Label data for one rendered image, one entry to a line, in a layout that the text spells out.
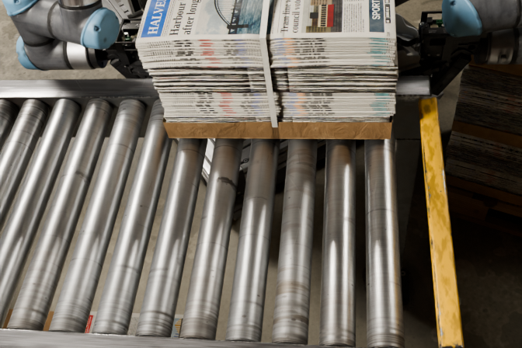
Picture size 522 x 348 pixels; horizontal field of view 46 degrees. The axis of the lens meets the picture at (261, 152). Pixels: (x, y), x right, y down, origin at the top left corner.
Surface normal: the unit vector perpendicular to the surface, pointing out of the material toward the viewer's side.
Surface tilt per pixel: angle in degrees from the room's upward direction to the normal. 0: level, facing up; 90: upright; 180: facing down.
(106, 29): 90
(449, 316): 0
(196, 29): 0
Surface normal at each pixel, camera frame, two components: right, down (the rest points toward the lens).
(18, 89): -0.11, -0.62
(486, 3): 0.00, 0.04
